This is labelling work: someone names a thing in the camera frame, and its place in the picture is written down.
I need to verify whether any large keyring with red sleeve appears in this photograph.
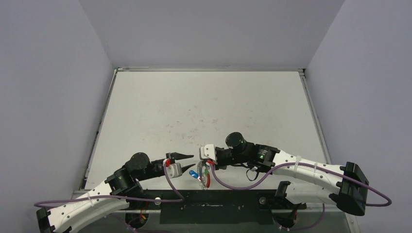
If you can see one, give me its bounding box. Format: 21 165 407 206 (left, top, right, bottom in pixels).
197 160 211 190

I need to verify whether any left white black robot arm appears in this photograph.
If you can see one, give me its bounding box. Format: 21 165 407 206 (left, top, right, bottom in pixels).
35 152 193 233

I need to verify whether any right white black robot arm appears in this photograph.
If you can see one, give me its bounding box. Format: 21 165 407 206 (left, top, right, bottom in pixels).
203 132 369 216

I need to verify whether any blue key tag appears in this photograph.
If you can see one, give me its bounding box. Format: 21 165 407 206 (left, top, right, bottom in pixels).
189 170 199 179

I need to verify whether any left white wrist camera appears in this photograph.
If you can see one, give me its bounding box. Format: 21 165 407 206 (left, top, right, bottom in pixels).
163 159 183 179

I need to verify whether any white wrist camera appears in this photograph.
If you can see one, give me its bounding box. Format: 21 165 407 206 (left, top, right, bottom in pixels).
199 144 217 164
163 159 183 179

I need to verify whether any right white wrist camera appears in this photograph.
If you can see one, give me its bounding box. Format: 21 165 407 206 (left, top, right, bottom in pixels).
199 144 217 164

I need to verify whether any aluminium frame rail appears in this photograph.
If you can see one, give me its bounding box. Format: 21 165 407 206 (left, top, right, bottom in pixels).
67 189 357 214

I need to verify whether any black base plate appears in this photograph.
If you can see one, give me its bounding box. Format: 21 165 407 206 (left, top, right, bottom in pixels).
126 189 307 225

